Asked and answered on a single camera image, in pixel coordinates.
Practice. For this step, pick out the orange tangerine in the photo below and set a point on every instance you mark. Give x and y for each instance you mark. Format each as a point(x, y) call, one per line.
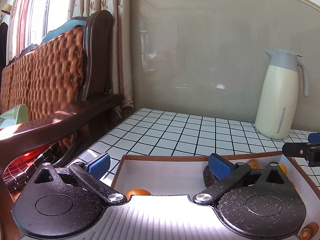
point(137, 192)

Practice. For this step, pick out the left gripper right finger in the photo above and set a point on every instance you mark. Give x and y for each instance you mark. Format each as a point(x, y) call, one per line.
point(229, 175)

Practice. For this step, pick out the red cloth on sofa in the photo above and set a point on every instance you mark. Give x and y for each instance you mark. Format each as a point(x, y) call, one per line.
point(29, 156)

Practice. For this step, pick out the brown cylinder fruit small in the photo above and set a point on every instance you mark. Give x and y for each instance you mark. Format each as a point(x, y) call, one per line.
point(309, 231)

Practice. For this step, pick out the orange carrot chunk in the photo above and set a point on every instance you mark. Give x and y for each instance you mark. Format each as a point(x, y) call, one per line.
point(253, 164)

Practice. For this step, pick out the wooden sofa with orange cushion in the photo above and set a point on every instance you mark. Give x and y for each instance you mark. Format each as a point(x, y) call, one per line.
point(68, 128)

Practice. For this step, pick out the brown shallow cardboard box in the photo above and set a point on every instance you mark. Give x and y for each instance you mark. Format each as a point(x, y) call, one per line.
point(162, 175)

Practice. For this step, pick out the straw hat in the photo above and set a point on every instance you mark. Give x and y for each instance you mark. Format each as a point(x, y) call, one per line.
point(7, 9)

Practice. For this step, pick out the checkered tablecloth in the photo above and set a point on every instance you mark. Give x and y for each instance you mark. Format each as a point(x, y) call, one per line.
point(160, 133)

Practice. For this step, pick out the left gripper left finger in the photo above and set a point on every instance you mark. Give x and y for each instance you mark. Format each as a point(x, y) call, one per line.
point(88, 176)

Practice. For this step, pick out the dark mangosteen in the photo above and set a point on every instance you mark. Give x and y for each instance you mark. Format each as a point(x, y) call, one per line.
point(209, 178)

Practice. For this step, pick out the small orange kumquat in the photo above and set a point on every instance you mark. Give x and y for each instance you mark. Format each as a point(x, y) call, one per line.
point(283, 168)

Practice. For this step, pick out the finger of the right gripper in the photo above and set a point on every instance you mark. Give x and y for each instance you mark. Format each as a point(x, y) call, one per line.
point(314, 138)
point(300, 149)

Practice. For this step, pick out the cream thermos jug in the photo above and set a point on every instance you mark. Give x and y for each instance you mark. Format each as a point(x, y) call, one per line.
point(279, 94)

